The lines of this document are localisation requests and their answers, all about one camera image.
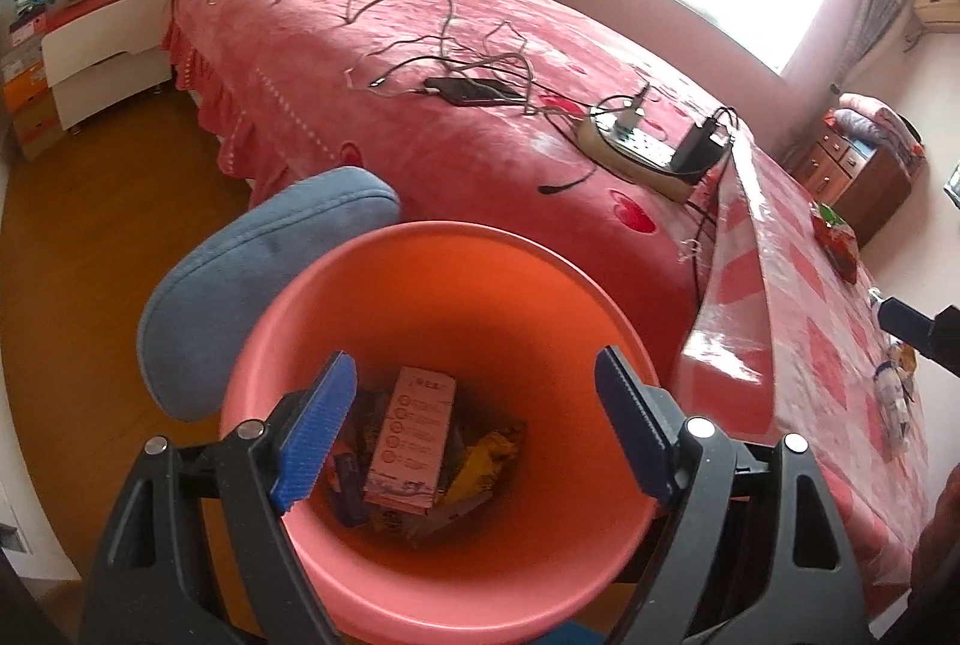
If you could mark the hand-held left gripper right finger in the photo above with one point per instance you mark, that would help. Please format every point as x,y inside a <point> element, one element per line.
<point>637,427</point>

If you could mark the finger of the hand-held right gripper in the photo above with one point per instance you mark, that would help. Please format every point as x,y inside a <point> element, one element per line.
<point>904,319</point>

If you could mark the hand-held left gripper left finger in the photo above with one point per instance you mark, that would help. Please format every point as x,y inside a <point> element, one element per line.
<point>315,435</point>

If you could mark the silver white snack packet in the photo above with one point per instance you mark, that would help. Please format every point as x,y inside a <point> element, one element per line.
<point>892,405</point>

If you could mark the milk carton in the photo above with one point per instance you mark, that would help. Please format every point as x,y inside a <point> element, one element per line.
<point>412,435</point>

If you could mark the red snack bag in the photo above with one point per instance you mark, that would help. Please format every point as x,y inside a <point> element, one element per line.
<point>836,240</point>

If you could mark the yellow snack wrapper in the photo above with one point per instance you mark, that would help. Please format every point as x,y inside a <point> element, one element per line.
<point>484,461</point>

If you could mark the orange plastic bin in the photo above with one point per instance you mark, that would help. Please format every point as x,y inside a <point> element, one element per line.
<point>465,285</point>

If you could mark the red white checked tablecloth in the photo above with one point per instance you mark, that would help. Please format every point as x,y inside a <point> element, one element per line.
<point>810,345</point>

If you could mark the brown wooden cabinet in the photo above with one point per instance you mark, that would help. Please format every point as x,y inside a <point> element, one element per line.
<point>862,172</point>

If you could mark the blue chair cushion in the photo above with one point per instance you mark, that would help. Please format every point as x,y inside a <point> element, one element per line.
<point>247,270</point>

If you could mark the folded blankets pile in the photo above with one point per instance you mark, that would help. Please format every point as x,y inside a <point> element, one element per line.
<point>870,120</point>

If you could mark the black charger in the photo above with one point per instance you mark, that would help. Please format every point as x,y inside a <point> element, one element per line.
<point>697,146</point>

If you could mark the cream power strip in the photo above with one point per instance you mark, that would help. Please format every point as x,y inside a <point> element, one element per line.
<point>622,154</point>

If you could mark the grey curtain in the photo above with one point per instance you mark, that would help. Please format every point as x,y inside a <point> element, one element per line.
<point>885,15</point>

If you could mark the white plug adapter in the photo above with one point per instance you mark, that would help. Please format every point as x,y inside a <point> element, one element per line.
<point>626,121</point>

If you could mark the white air conditioner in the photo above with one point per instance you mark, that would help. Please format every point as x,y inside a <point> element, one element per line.
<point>937,7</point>

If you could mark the pink bed blanket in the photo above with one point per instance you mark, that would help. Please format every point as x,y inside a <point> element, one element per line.
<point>375,112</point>

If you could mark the black phone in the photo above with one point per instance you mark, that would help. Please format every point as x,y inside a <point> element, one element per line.
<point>469,90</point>

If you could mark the brown cardboard box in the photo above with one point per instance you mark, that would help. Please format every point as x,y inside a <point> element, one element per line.
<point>36,131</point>

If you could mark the white nightstand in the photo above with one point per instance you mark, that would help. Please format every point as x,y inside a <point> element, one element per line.
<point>105,60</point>

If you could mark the orange cardboard box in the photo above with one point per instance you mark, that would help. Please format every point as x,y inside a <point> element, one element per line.
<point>26,88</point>

